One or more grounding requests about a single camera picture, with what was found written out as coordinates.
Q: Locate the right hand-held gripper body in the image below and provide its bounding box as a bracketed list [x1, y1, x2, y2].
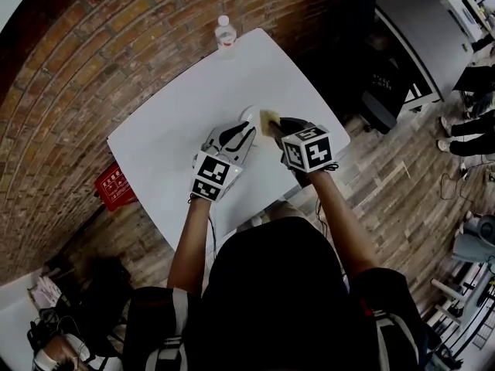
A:
[274, 117, 335, 189]

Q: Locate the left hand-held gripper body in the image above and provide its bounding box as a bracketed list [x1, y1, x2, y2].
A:
[189, 121, 244, 203]

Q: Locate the yellow sponge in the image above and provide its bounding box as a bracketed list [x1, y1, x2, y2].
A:
[259, 108, 282, 137]

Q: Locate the white plate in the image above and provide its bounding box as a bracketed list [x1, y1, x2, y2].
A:
[238, 104, 261, 124]

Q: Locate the person's left forearm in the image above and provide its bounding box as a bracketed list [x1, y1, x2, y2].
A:
[166, 196, 218, 298]

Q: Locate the person's right forearm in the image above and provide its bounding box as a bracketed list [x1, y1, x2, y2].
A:
[308, 169, 381, 281]

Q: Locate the beige stool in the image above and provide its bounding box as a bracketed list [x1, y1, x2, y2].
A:
[247, 200, 307, 232]

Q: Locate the black office chair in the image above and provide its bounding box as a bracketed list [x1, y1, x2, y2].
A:
[332, 48, 411, 135]

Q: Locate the clear plastic water bottle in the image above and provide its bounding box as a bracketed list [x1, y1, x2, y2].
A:
[214, 15, 237, 60]

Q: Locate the red fire extinguisher box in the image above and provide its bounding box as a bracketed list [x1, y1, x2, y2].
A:
[94, 162, 138, 213]

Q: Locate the black bag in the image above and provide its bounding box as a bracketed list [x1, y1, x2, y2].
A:
[67, 257, 135, 347]

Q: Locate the grey cabinet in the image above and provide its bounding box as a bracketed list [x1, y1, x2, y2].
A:
[374, 0, 475, 110]

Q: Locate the person's black striped shirt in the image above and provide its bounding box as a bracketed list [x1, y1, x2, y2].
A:
[122, 267, 431, 371]

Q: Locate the grey machine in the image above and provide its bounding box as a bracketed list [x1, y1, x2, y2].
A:
[451, 211, 495, 264]

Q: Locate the white shelf unit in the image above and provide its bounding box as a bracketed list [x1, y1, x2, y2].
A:
[440, 0, 495, 44]

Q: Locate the white metal rack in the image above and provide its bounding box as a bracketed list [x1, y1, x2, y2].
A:
[423, 260, 495, 362]

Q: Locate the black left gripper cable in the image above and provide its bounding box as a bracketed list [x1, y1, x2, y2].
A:
[207, 215, 218, 264]

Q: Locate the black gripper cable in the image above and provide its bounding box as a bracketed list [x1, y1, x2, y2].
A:
[207, 215, 218, 264]
[314, 197, 329, 235]

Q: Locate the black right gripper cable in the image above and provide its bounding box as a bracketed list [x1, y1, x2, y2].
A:
[314, 197, 329, 235]

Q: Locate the black floor cable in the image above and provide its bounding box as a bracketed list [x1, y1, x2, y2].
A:
[439, 160, 495, 203]

